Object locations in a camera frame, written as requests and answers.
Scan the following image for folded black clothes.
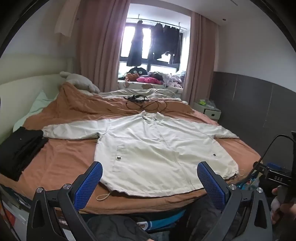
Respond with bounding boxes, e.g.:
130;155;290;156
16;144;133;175
0;127;49;181

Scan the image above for person's right hand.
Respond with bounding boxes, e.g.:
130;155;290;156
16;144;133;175
270;188;296;225

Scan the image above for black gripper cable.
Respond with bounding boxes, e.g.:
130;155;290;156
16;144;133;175
243;134;295;183

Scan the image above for cream headboard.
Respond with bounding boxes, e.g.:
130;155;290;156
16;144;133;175
0;54;74;142

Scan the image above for pile of light clothes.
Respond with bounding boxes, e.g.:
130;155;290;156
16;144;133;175
148;71;186;88

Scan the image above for cream hanging cloth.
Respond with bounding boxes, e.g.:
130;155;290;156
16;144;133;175
54;0;80;37

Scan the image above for hanging dark jacket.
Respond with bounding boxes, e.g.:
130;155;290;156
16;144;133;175
148;22;166;60

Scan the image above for grey plush toy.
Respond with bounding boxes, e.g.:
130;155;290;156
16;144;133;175
59;71;100;94

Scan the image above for metal clothes rail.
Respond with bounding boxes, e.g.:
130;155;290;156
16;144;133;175
126;14;187;32

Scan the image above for black bag with eyes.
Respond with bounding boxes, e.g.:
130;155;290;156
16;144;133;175
127;67;147;76

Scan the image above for white jacket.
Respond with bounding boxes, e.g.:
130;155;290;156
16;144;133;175
42;110;240;202

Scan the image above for hanging dark trousers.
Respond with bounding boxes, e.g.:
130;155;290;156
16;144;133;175
163;24;184;64

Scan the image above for pale green pillow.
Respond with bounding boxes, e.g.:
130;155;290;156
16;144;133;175
13;90;57;132

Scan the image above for pink garment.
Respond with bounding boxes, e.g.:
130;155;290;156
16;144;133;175
136;76;163;85

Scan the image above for brown blanket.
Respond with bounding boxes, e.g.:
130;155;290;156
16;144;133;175
0;82;262;215

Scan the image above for white nightstand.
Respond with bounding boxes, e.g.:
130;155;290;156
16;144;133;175
193;100;221;120

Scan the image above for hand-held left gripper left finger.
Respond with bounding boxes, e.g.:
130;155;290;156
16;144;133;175
26;161;103;241

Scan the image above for hanging long dark coat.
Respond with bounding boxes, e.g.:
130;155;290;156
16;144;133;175
126;20;145;66

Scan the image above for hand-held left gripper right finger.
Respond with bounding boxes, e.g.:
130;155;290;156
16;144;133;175
196;161;272;241

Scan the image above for black cable with charger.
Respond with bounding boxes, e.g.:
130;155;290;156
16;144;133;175
126;95;167;112

